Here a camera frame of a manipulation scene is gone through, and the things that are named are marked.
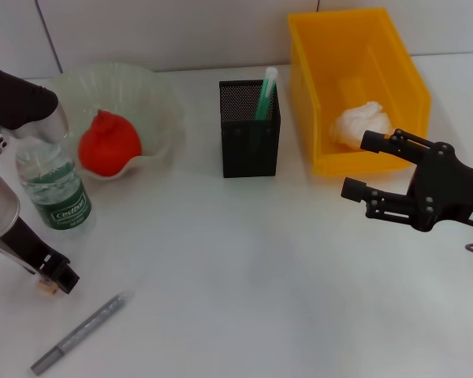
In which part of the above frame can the beige eraser with barcode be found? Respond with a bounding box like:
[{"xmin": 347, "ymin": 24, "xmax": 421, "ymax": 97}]
[{"xmin": 37, "ymin": 277, "xmax": 59, "ymax": 296}]

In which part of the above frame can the white paper ball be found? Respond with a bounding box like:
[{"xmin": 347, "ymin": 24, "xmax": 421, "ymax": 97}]
[{"xmin": 329, "ymin": 100, "xmax": 393, "ymax": 150}]

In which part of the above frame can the yellow plastic bin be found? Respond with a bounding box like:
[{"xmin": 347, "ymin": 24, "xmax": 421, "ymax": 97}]
[{"xmin": 287, "ymin": 6, "xmax": 434, "ymax": 176}]

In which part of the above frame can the green glass fruit plate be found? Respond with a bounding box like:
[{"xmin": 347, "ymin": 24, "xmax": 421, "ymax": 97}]
[{"xmin": 43, "ymin": 62, "xmax": 188, "ymax": 182}]

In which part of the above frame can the black mesh pen holder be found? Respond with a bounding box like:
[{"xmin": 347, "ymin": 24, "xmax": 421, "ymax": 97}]
[{"xmin": 218, "ymin": 79, "xmax": 281, "ymax": 179}]

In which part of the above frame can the mint green pen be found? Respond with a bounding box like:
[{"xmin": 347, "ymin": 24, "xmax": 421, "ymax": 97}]
[{"xmin": 254, "ymin": 66, "xmax": 279, "ymax": 121}]

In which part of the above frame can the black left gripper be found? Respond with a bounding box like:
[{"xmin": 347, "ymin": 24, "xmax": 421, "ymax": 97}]
[{"xmin": 0, "ymin": 216, "xmax": 81, "ymax": 295}]

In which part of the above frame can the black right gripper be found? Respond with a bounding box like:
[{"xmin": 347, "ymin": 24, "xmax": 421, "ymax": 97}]
[{"xmin": 340, "ymin": 128, "xmax": 473, "ymax": 233}]

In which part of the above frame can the clear green-label water bottle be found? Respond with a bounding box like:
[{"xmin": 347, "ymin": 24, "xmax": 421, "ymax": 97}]
[{"xmin": 14, "ymin": 135, "xmax": 98, "ymax": 239}]

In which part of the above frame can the grey marker pen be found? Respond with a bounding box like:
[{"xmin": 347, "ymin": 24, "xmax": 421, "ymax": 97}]
[{"xmin": 30, "ymin": 291, "xmax": 134, "ymax": 376}]

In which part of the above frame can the red-orange toy orange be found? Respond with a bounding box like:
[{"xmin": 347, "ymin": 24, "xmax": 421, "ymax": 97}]
[{"xmin": 77, "ymin": 109, "xmax": 143, "ymax": 177}]

